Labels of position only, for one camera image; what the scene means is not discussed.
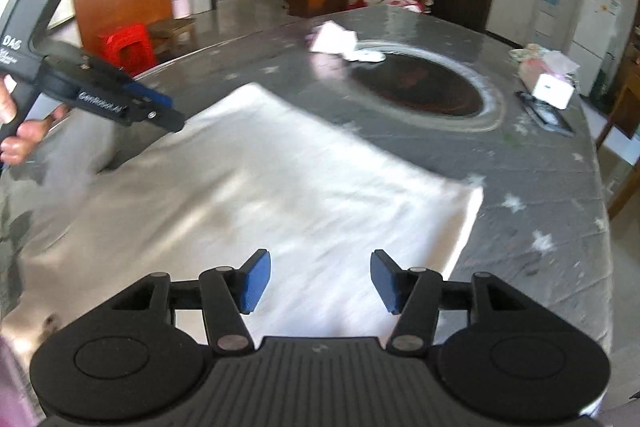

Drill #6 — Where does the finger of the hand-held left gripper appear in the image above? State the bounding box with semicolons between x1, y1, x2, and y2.
122;103;186;132
129;81;174;108

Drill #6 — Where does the white water dispenser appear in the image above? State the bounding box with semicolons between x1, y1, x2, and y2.
530;2;563;48

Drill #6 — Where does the pink white tissue box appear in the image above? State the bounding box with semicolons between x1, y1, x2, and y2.
517;51;581;110

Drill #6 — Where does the wooden stool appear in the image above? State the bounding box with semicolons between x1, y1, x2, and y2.
147;18;197;52

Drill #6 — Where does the floral cloth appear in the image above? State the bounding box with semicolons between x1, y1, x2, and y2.
509;43;551;65

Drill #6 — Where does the white refrigerator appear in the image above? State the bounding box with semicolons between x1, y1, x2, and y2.
567;0;623;80

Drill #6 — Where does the wooden sideboard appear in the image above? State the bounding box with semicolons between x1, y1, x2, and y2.
595;57;640;218

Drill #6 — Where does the white glove pink cuff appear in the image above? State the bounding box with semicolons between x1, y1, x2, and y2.
307;21;387;64

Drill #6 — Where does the red plastic stool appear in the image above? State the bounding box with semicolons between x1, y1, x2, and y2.
98;24;156;75

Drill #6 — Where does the cream fleece garment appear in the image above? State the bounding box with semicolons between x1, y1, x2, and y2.
0;82;485;358

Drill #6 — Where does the low wooden cabinet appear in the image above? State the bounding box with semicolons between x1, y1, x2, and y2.
72;0;173;52

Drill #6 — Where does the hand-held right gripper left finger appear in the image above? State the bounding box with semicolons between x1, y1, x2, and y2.
111;249;272;354

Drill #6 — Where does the white storage box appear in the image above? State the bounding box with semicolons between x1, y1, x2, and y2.
171;0;213;18

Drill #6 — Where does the round black hotplate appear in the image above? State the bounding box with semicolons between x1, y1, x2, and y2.
347;52;485;122

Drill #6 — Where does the person's left hand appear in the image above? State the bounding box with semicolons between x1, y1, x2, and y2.
0;76;67;166

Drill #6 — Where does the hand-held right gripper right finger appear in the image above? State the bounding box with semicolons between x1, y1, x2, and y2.
370;249;531;355

